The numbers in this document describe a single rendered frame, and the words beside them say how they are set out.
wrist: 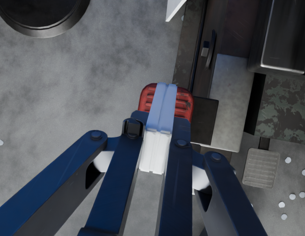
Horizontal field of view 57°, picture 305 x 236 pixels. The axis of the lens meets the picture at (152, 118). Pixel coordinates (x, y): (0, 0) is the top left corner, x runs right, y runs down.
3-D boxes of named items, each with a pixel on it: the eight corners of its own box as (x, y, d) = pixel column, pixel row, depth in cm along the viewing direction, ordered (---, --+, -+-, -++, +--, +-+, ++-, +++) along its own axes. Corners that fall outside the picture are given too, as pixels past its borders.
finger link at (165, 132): (158, 131, 15) (172, 133, 15) (167, 82, 21) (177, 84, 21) (150, 173, 17) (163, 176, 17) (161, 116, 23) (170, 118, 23)
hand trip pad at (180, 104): (182, 143, 38) (185, 153, 31) (138, 135, 39) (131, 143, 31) (191, 92, 38) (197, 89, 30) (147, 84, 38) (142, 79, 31)
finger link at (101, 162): (135, 181, 15) (80, 170, 15) (148, 131, 19) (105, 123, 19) (138, 158, 14) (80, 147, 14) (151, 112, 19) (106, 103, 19)
